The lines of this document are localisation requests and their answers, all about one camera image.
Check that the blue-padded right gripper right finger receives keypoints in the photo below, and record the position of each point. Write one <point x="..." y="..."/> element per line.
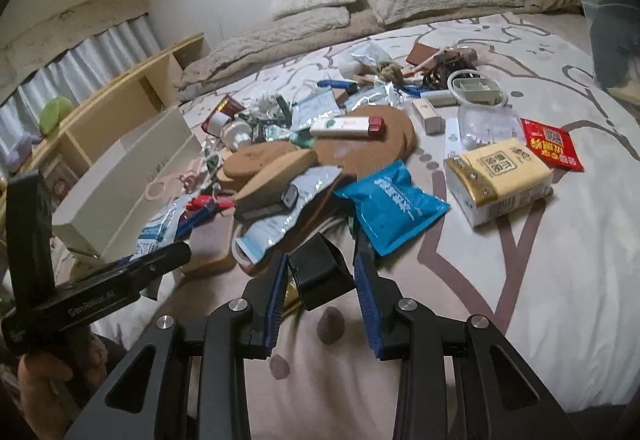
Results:
<point x="367" y="283"/>

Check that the clear plastic bag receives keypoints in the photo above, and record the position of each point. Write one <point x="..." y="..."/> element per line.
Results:
<point x="481" y="125"/>

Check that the yellow white tissue pack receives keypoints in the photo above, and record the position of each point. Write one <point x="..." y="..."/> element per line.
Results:
<point x="492" y="181"/>

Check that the black rectangular lighter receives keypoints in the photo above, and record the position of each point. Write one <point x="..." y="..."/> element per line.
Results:
<point x="279" y="208"/>

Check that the white shoe box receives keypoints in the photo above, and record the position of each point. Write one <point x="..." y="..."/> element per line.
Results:
<point x="100" y="219"/>

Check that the green plush toy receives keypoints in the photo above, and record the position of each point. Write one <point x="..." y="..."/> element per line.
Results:
<point x="53" y="114"/>

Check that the red snack packet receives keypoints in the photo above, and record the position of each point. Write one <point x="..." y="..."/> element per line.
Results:
<point x="551" y="144"/>

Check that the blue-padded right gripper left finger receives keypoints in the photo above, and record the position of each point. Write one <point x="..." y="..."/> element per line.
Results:
<point x="278" y="276"/>

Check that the clear plastic container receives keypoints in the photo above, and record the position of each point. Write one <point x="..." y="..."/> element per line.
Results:
<point x="614" y="39"/>

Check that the wooden bedside shelf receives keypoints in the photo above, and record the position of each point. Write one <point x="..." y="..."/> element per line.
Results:
<point x="116" y="108"/>

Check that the wooden boat-shaped piece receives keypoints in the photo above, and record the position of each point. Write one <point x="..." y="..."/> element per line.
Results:
<point x="267" y="186"/>

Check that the blue metallic lighter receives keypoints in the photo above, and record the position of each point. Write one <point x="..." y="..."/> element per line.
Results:
<point x="202" y="215"/>

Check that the person's left hand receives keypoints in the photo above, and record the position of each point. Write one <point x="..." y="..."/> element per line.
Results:
<point x="43" y="407"/>

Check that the blue foil packet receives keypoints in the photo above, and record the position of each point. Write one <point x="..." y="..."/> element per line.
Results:
<point x="390" y="209"/>

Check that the wooden oval brush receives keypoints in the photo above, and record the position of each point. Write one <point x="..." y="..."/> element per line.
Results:
<point x="241" y="166"/>

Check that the blue white mask packet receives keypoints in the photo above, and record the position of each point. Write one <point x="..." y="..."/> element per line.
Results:
<point x="253" y="242"/>

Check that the wooden block with pink pad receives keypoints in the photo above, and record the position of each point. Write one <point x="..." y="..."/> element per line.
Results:
<point x="210" y="246"/>

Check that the round cork coaster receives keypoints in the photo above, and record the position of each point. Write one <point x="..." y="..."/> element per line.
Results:
<point x="362" y="156"/>

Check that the small black box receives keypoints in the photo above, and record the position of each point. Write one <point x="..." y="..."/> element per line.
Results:
<point x="320" y="273"/>

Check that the white blue medicine sachet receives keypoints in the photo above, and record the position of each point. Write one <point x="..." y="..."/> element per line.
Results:
<point x="161" y="229"/>

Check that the red small box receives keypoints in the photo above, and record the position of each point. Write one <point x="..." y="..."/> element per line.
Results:
<point x="222" y="115"/>

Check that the pink plastic scissors tool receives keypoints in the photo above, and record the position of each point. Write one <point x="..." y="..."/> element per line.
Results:
<point x="168" y="188"/>

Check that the beige folded blanket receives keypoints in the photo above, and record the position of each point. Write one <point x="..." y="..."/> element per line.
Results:
<point x="287" y="37"/>

